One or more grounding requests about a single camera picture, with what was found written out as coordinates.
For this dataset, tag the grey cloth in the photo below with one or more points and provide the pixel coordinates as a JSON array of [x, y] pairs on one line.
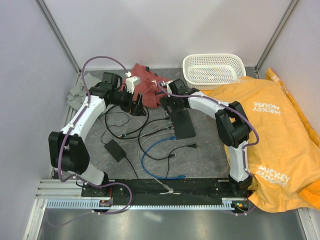
[[77, 94]]

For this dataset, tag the black power adapter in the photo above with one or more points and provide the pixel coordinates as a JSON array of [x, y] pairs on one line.
[[115, 150]]

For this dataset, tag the left aluminium frame post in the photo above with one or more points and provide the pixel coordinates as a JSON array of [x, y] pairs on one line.
[[42, 5]]

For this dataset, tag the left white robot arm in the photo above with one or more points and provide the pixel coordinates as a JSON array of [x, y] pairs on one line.
[[67, 149]]

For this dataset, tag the white slotted cable duct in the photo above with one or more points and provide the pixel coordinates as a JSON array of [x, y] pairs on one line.
[[101, 204]]

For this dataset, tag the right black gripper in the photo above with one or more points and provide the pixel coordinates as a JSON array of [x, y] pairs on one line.
[[166, 100]]

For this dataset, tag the aluminium rail left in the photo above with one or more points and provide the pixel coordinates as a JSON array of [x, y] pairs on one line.
[[68, 116]]

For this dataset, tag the red cloth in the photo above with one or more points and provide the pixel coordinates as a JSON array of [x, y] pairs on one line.
[[148, 86]]

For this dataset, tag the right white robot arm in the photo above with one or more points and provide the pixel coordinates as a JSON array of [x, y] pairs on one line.
[[231, 122]]

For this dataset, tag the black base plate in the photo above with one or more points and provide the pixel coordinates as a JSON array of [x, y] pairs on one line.
[[183, 191]]

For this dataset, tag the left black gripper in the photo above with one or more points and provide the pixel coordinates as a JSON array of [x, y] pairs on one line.
[[139, 110]]

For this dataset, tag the white plastic basket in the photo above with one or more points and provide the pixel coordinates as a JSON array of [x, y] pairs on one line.
[[209, 71]]

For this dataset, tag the aluminium frame post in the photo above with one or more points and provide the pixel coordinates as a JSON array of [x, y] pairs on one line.
[[276, 33], [42, 5]]

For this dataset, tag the orange Mickey Mouse blanket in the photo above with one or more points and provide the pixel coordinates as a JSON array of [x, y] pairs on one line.
[[284, 151]]

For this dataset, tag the right aluminium frame post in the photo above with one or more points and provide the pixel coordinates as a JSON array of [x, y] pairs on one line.
[[276, 33]]

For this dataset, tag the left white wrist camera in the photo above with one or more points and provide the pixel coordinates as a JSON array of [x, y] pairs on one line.
[[131, 81]]

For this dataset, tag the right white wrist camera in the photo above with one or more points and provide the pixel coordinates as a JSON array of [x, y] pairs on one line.
[[165, 87]]

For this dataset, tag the black network switch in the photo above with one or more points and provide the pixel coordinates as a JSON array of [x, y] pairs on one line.
[[182, 125]]

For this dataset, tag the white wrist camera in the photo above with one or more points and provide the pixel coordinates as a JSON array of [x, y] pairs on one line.
[[131, 81], [165, 87]]

